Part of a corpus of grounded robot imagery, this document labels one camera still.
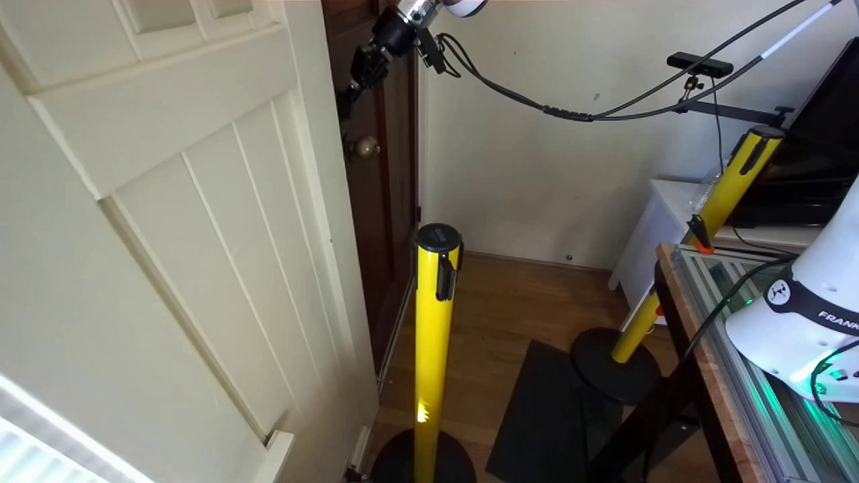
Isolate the black stereo camera bar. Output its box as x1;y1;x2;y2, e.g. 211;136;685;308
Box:
665;52;735;80

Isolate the upright yellow stanchion post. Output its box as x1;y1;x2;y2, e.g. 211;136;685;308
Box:
367;220;477;483

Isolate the leaning yellow stanchion post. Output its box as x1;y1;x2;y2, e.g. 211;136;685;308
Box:
570;124;786;407

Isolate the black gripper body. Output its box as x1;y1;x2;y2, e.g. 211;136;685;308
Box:
367;5;427;60

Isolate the thick black wrist cable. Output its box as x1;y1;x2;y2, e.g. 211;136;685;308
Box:
434;0;807;127

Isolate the black camera boom stand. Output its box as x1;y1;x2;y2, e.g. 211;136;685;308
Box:
670;0;846;130

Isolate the white radiator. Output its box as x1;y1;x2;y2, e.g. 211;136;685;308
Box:
0;367;159;483

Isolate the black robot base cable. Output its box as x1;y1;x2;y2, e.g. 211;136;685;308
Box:
674;254;794;366

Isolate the dark brown wooden door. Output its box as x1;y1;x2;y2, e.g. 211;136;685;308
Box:
320;0;423;379

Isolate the brass door knob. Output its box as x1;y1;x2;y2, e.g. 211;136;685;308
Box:
355;132;384;161

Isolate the orange black clamp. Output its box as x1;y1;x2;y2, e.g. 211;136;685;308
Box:
682;212;720;257

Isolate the black looped cable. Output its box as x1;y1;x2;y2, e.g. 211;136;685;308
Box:
805;336;859;430

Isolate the white cabinet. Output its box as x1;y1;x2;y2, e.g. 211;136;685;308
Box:
610;174;720;316

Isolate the white panelled door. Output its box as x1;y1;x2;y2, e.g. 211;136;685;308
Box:
0;0;384;483

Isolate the black floor mat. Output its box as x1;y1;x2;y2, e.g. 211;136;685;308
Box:
482;336;627;483

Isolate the black monitor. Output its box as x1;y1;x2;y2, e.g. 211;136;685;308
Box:
724;34;859;229

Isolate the robot table with aluminium plate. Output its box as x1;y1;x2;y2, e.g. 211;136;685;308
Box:
584;241;859;483

